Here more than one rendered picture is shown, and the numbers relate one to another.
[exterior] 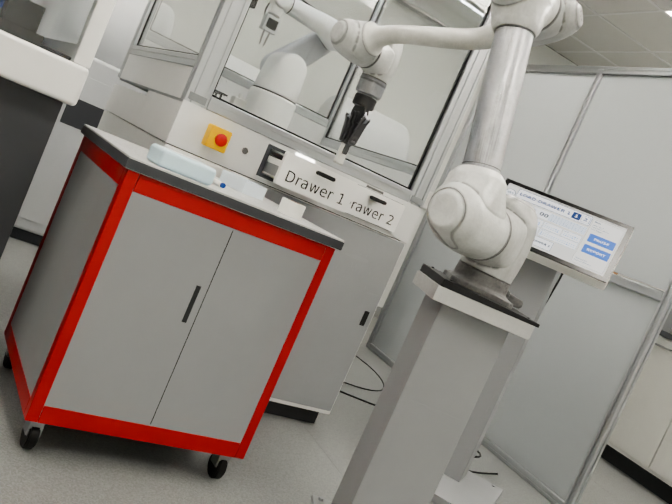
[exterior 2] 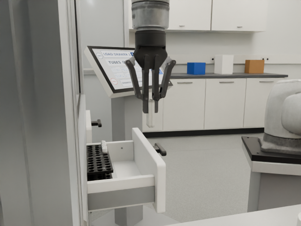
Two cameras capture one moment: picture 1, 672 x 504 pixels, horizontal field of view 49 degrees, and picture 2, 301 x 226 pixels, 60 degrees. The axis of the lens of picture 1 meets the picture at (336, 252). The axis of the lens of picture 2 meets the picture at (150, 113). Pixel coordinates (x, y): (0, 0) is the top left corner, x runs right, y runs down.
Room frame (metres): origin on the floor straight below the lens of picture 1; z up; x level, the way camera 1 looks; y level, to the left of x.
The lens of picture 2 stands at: (2.22, 0.73, 1.13)
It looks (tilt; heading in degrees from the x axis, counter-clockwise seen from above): 12 degrees down; 289
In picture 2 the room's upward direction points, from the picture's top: straight up
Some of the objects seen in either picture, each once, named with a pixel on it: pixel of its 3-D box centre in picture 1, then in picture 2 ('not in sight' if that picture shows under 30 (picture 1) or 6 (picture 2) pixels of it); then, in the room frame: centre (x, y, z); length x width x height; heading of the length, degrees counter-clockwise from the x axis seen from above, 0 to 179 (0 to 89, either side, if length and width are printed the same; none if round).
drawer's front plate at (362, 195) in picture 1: (369, 206); (88, 132); (2.71, -0.04, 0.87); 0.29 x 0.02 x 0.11; 122
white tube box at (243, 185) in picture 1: (242, 184); not in sight; (2.20, 0.34, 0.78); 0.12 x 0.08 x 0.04; 47
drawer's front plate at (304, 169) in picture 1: (316, 182); (145, 162); (2.43, 0.15, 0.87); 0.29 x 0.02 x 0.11; 122
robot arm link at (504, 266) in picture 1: (501, 235); (290, 107); (2.02, -0.39, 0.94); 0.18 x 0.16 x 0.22; 140
